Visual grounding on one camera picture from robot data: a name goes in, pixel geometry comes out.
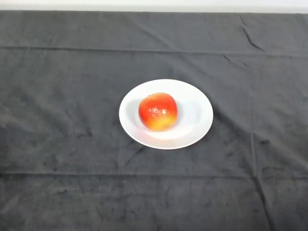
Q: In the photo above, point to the white round plate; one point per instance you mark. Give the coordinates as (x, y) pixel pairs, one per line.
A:
(192, 115)

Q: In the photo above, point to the red yellow apple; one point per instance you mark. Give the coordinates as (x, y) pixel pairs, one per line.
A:
(158, 111)

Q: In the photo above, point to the black cloth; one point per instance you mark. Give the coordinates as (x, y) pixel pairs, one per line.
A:
(154, 192)

